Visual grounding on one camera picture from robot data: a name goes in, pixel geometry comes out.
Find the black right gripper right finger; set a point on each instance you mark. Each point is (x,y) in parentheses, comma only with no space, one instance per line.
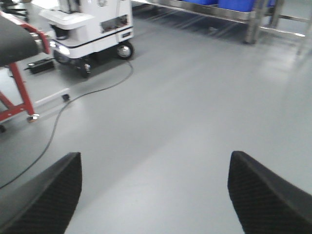
(264,202)

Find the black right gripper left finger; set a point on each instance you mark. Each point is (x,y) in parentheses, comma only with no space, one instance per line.
(46,203)

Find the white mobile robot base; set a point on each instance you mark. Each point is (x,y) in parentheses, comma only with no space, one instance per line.
(81,28)

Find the black power brick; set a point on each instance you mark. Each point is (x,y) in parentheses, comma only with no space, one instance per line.
(40,65)

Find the metal shelf with bins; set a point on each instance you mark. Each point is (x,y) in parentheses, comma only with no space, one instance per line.
(262,17)

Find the red metal frame cart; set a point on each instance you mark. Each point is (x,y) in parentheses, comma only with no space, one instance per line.
(18,41)

